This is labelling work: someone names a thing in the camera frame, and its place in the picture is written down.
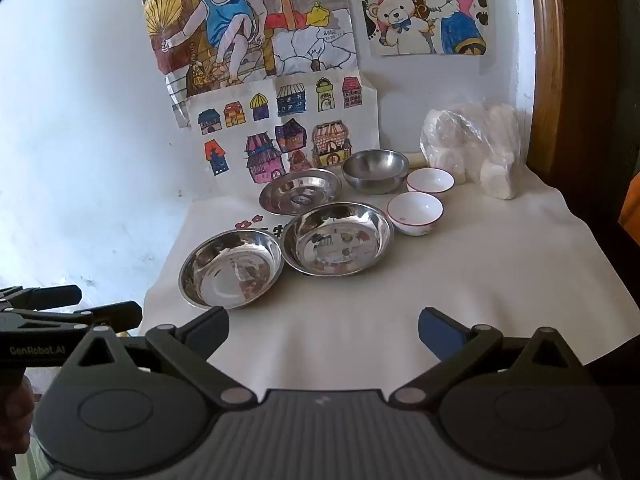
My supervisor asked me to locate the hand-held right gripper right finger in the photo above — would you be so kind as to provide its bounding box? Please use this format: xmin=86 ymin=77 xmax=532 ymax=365
xmin=387 ymin=307 xmax=583 ymax=406

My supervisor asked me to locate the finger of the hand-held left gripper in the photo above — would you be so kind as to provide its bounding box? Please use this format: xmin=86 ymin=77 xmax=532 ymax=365
xmin=0 ymin=285 xmax=83 ymax=311
xmin=15 ymin=301 xmax=144 ymax=333

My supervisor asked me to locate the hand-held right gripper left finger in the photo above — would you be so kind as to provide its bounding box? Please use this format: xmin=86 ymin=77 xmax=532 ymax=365
xmin=64 ymin=306 xmax=258 ymax=406

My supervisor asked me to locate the white bowl red rim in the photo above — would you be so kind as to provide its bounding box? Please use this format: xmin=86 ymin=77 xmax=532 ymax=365
xmin=386 ymin=191 xmax=445 ymax=237
xmin=406 ymin=167 xmax=456 ymax=196

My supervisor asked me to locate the stainless steel bowl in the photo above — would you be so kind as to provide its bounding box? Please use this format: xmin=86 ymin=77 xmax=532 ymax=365
xmin=280 ymin=201 xmax=395 ymax=277

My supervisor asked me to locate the small steel plate blue sticker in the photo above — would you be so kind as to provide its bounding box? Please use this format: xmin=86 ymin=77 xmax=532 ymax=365
xmin=259 ymin=167 xmax=343 ymax=217

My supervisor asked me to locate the deep steel bowl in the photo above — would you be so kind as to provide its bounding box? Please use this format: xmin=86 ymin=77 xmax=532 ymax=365
xmin=342 ymin=149 xmax=411 ymax=195

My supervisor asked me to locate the white printed tablecloth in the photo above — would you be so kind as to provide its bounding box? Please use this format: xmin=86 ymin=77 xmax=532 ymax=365
xmin=142 ymin=165 xmax=615 ymax=396

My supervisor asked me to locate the clear bag of white lumps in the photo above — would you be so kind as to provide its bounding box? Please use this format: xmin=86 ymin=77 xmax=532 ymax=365
xmin=420 ymin=100 xmax=522 ymax=201

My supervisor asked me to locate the coloured houses drawing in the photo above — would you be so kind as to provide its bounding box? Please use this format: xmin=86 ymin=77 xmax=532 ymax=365
xmin=170 ymin=72 xmax=383 ymax=198

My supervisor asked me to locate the orange picture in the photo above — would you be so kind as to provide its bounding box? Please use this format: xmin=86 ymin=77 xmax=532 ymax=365
xmin=619 ymin=172 xmax=640 ymax=233

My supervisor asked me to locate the drawing of child with fan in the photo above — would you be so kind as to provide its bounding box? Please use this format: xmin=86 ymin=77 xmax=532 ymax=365
xmin=137 ymin=0 xmax=360 ymax=98

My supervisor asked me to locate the drawing of child with teddy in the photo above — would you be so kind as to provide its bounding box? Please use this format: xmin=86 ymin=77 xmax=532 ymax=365
xmin=359 ymin=0 xmax=496 ymax=58

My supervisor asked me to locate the wooden door frame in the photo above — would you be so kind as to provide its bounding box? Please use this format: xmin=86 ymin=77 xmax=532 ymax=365
xmin=527 ymin=0 xmax=573 ymax=176

